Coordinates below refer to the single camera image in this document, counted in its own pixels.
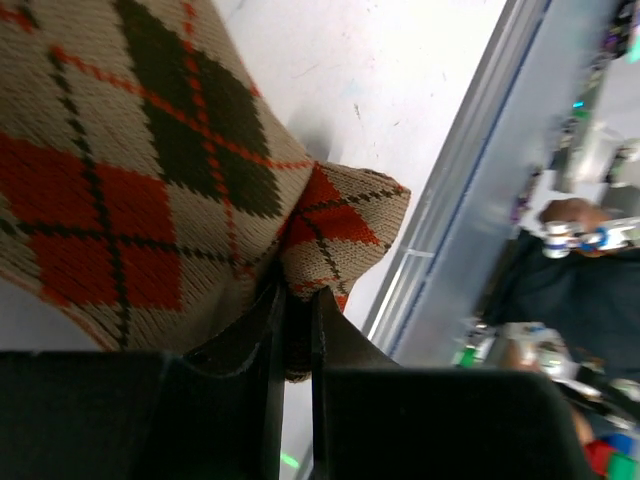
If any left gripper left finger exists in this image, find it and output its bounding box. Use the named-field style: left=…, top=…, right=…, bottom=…
left=1, top=281, right=286, bottom=479

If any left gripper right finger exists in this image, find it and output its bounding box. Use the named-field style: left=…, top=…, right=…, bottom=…
left=311, top=289, right=594, bottom=480

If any beige orange argyle sock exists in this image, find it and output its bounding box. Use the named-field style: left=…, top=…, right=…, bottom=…
left=1, top=1, right=410, bottom=354

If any person in dark clothes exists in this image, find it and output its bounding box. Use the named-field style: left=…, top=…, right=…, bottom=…
left=484, top=227, right=639, bottom=387

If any aluminium frame rail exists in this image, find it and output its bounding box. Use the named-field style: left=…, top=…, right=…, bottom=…
left=364, top=1, right=616, bottom=367

